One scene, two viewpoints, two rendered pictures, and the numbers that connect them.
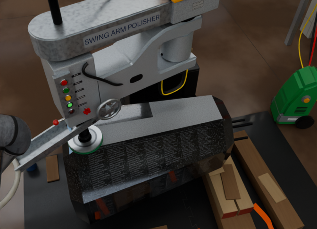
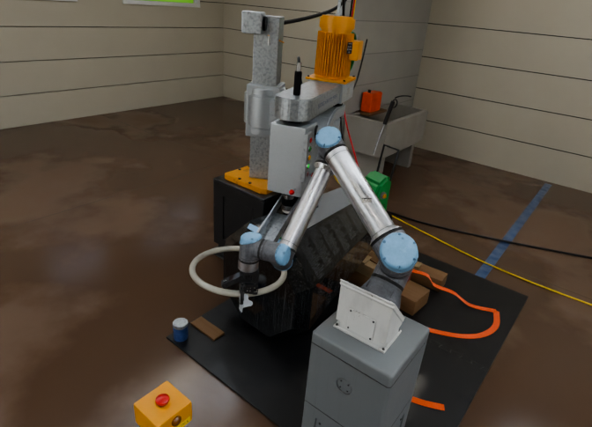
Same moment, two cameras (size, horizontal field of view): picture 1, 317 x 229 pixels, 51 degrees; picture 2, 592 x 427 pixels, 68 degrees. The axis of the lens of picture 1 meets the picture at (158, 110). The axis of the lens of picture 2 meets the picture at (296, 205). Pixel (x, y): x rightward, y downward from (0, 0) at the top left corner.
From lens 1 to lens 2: 2.06 m
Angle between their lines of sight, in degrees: 37
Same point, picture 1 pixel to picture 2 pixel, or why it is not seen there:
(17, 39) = (38, 244)
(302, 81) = (374, 181)
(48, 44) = (306, 104)
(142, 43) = (324, 121)
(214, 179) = (369, 265)
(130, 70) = not seen: hidden behind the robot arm
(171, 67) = not seen: hidden behind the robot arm
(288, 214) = (432, 271)
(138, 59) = not seen: hidden behind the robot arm
